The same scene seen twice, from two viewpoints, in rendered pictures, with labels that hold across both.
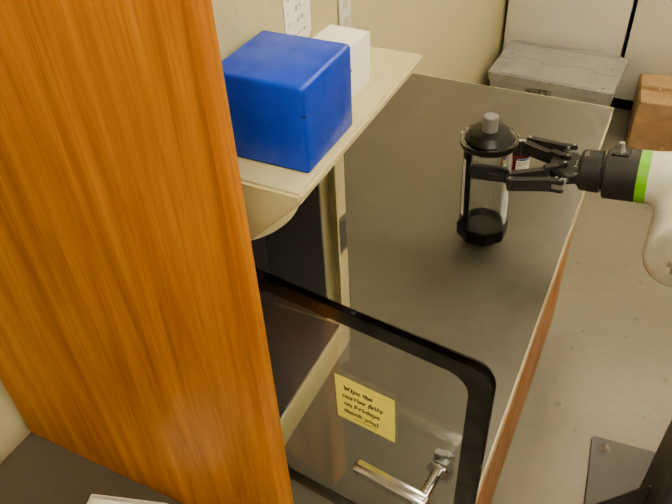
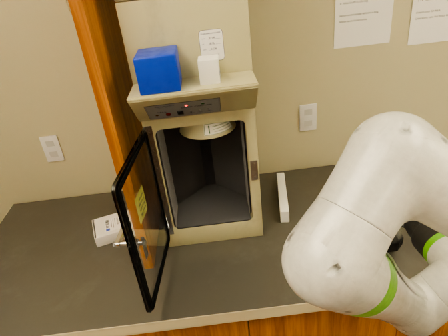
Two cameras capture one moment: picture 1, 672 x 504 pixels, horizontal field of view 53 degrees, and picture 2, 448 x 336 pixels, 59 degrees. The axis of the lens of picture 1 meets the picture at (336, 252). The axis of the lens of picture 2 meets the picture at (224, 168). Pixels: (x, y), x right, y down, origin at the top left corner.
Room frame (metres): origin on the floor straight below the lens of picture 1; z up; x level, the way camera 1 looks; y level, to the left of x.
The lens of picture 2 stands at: (0.26, -0.87, 1.82)
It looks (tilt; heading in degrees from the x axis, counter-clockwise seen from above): 30 degrees down; 61
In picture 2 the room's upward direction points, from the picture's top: 7 degrees counter-clockwise
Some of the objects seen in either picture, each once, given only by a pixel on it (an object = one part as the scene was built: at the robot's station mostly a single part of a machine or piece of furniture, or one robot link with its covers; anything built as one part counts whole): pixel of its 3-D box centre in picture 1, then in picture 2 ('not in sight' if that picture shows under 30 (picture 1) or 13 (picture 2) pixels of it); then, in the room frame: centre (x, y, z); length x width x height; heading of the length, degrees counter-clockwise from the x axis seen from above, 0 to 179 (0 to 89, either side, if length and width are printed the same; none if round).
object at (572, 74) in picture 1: (553, 94); not in sight; (3.12, -1.16, 0.17); 0.60 x 0.42 x 0.33; 60
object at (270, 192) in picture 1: (325, 143); (195, 102); (0.67, 0.01, 1.46); 0.32 x 0.12 x 0.10; 152
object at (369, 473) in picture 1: (399, 474); (127, 234); (0.40, -0.06, 1.20); 0.10 x 0.05 x 0.03; 55
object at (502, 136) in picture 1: (489, 131); not in sight; (1.09, -0.30, 1.21); 0.09 x 0.09 x 0.07
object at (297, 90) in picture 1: (285, 99); (159, 69); (0.60, 0.04, 1.56); 0.10 x 0.10 x 0.09; 62
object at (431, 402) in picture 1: (356, 430); (146, 219); (0.47, -0.01, 1.19); 0.30 x 0.01 x 0.40; 55
